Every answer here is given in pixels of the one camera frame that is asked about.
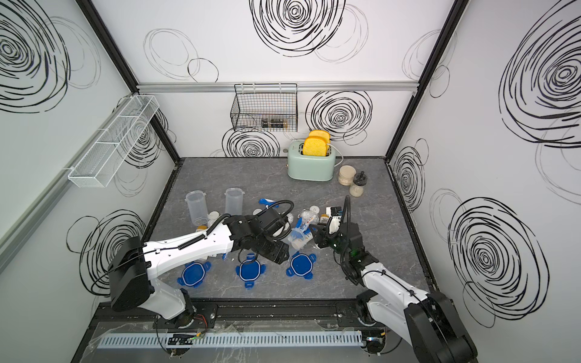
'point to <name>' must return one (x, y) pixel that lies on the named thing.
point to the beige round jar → (346, 174)
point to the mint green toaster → (310, 167)
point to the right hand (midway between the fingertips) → (314, 226)
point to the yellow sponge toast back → (321, 134)
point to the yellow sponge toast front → (315, 146)
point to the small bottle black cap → (359, 181)
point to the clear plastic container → (197, 206)
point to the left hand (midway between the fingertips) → (283, 255)
